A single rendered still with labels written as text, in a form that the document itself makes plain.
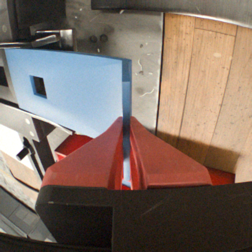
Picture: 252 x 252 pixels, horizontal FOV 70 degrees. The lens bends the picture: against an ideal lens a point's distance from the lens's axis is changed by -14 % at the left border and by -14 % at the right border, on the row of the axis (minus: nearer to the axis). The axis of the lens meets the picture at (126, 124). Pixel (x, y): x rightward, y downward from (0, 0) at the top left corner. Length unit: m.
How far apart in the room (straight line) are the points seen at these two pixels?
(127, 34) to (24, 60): 0.11
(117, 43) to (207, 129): 0.14
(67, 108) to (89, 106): 0.03
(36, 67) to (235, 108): 0.20
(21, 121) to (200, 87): 0.21
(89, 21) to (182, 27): 0.10
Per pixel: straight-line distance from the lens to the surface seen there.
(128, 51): 0.23
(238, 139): 0.25
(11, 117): 0.29
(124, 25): 0.23
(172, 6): 0.19
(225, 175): 0.28
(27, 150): 0.32
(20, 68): 0.20
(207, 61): 0.21
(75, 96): 0.16
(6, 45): 0.21
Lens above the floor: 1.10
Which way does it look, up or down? 46 degrees down
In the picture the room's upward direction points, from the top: 143 degrees counter-clockwise
